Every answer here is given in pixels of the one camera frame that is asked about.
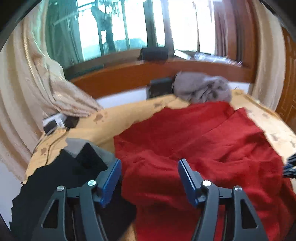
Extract red sweater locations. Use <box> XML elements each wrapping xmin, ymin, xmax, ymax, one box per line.
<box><xmin>113</xmin><ymin>101</ymin><xmax>296</xmax><ymax>241</ymax></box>

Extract clear plastic bag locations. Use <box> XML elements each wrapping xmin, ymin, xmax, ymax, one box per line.
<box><xmin>193</xmin><ymin>52</ymin><xmax>243</xmax><ymax>66</ymax></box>

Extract black box behind bed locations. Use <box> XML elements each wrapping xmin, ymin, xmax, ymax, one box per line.
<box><xmin>147</xmin><ymin>77</ymin><xmax>176</xmax><ymax>100</ymax></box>

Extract green curtain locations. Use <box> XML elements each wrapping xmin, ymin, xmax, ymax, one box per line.
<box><xmin>46</xmin><ymin>0</ymin><xmax>84</xmax><ymax>67</ymax></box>

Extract black power adapter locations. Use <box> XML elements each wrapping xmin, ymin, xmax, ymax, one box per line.
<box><xmin>63</xmin><ymin>115</ymin><xmax>80</xmax><ymax>129</ymax></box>

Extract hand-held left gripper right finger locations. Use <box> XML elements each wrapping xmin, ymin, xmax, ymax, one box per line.
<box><xmin>178</xmin><ymin>159</ymin><xmax>269</xmax><ymax>241</ymax></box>

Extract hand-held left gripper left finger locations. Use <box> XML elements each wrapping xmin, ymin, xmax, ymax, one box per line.
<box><xmin>31</xmin><ymin>159</ymin><xmax>122</xmax><ymax>241</ymax></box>

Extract cream left-hung curtain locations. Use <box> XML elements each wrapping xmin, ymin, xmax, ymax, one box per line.
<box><xmin>0</xmin><ymin>7</ymin><xmax>103</xmax><ymax>181</ymax></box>

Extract white power strip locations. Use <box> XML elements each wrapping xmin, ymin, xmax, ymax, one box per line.
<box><xmin>43</xmin><ymin>113</ymin><xmax>65</xmax><ymax>135</ymax></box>

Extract dark hanging clothes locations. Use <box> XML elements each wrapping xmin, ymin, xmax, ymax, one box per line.
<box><xmin>91</xmin><ymin>0</ymin><xmax>116</xmax><ymax>54</ymax></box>

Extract large black box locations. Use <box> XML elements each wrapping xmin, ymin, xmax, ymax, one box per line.
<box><xmin>141</xmin><ymin>47</ymin><xmax>169</xmax><ymax>62</ymax></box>

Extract brown wooden door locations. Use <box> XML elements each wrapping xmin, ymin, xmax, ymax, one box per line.
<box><xmin>275</xmin><ymin>27</ymin><xmax>296</xmax><ymax>127</ymax></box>

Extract grey sweater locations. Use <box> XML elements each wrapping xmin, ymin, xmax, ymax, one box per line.
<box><xmin>172</xmin><ymin>71</ymin><xmax>232</xmax><ymax>103</ymax></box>

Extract grey folded cloth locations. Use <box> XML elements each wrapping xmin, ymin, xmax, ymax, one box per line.
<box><xmin>65</xmin><ymin>138</ymin><xmax>116</xmax><ymax>167</ymax></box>

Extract black folded cloth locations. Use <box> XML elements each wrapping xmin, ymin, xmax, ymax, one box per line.
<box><xmin>9</xmin><ymin>142</ymin><xmax>138</xmax><ymax>241</ymax></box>

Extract white paper card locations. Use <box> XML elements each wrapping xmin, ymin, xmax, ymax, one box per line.
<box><xmin>173</xmin><ymin>49</ymin><xmax>192</xmax><ymax>60</ymax></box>

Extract brown framed window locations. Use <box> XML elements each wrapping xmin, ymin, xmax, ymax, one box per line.
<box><xmin>45</xmin><ymin>0</ymin><xmax>257</xmax><ymax>70</ymax></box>

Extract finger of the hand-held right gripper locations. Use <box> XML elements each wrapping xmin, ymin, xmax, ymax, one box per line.
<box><xmin>282</xmin><ymin>153</ymin><xmax>296</xmax><ymax>180</ymax></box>

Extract wooden headboard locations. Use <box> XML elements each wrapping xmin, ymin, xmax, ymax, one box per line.
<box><xmin>69</xmin><ymin>54</ymin><xmax>255</xmax><ymax>99</ymax></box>

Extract yellow paw print blanket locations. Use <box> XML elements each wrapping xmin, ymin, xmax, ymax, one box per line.
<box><xmin>24</xmin><ymin>89</ymin><xmax>296</xmax><ymax>241</ymax></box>

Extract cream curtain by door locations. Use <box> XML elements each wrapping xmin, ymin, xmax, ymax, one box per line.
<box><xmin>251</xmin><ymin>0</ymin><xmax>287</xmax><ymax>110</ymax></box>

